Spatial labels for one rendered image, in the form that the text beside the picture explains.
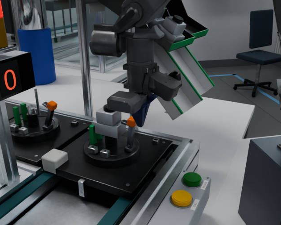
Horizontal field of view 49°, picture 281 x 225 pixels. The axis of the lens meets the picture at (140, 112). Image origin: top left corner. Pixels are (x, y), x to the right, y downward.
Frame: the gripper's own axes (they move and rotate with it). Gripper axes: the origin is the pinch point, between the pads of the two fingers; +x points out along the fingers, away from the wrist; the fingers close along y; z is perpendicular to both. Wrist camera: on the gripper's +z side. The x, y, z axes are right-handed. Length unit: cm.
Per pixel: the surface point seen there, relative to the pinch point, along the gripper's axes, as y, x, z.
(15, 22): 76, -4, -118
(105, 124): -2.0, 3.8, -8.2
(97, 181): -11.7, 12.5, -4.5
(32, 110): -0.4, 5.4, -32.8
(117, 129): -1.9, 4.4, -5.0
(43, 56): 57, 8, -81
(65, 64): 86, 21, -93
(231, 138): 41.4, 23.3, 14.5
